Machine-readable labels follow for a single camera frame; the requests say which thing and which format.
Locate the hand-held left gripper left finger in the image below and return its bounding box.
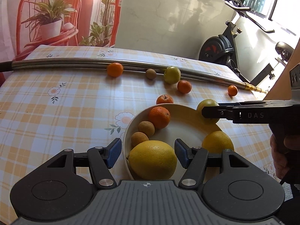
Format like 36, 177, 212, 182
35, 138, 122, 190

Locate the printed backdrop cloth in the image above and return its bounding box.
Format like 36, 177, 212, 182
0, 0, 125, 62

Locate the yellow-green citrus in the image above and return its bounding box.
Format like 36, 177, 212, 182
196, 99, 221, 125
163, 66, 182, 85

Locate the cream round bowl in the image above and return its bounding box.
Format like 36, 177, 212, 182
122, 103, 225, 181

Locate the large yellow lemon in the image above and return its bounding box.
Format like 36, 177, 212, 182
128, 140, 178, 180

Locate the brown wooden panel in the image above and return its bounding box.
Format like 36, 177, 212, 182
265, 44, 300, 104

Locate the black exercise bike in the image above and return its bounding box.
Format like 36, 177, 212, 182
199, 0, 300, 89

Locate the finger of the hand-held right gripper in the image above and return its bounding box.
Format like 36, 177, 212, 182
218, 100, 291, 107
202, 106, 235, 121

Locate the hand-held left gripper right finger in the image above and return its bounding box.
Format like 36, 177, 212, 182
175, 139, 260, 190

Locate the person's right hand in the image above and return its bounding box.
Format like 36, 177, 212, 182
269, 135, 300, 180

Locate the yellow checked floral tablecloth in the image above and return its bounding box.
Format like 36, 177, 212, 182
0, 44, 284, 193

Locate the large orange tangerine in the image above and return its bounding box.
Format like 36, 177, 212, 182
106, 62, 124, 78

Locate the long metal pole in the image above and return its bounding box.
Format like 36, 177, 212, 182
0, 57, 268, 94

